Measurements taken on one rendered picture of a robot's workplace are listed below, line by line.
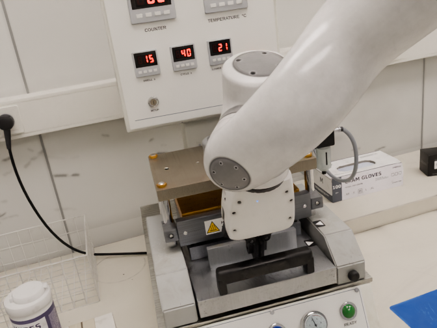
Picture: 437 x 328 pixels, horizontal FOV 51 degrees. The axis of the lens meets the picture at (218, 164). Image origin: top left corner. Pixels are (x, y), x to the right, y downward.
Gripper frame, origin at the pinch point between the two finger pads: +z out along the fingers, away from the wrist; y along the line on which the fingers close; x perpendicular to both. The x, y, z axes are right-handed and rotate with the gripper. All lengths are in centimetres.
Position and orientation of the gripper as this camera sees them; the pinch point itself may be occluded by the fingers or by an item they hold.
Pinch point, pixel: (256, 245)
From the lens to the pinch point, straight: 72.7
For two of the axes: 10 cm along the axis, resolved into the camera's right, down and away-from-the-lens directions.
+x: -2.5, -6.2, 7.4
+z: 0.5, 7.6, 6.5
